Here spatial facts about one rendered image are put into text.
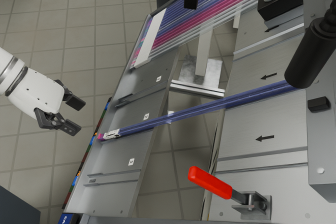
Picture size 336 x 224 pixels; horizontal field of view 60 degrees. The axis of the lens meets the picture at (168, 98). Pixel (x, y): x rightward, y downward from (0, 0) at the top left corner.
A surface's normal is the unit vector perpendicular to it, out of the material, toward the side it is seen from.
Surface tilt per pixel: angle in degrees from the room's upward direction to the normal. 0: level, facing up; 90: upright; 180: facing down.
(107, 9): 0
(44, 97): 50
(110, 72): 0
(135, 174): 44
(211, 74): 0
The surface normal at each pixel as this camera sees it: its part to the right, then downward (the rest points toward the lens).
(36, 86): 0.73, -0.56
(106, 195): -0.68, -0.54
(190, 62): 0.00, -0.56
